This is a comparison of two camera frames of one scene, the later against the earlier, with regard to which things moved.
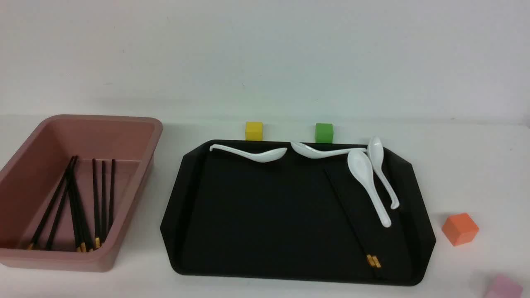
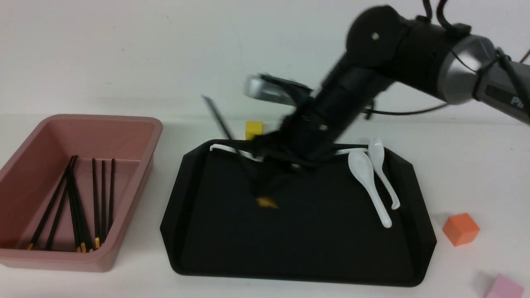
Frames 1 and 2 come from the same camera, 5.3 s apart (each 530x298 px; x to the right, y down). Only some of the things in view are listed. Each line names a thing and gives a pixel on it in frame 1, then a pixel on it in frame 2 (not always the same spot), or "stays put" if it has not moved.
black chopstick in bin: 83,240 stays put
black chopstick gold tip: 374,261 to 263,201
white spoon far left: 262,156 stays put
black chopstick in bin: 103,203 stays put
